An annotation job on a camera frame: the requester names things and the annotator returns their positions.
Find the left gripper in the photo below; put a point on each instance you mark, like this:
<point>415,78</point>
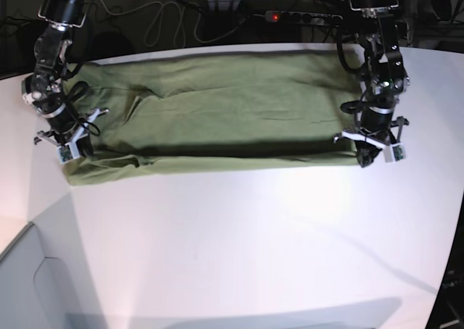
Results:
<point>374,130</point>

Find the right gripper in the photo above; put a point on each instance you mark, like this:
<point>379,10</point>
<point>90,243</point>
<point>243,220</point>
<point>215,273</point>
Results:
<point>67,126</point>

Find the green T-shirt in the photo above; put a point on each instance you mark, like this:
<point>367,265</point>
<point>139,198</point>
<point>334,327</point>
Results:
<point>210,113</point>

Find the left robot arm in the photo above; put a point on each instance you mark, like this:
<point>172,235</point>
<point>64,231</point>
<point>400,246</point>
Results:
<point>372,23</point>

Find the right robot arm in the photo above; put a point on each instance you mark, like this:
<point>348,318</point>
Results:
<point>44,90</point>

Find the black power strip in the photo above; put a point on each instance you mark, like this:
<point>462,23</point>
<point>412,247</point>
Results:
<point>304,18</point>

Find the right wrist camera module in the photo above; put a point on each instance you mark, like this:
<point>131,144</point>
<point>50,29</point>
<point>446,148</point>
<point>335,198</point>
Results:
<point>68,153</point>

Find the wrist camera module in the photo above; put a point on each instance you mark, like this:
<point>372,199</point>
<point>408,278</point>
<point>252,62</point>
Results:
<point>394,153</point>
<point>68,153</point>

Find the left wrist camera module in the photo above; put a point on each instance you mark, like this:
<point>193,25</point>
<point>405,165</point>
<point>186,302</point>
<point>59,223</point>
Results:
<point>394,153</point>

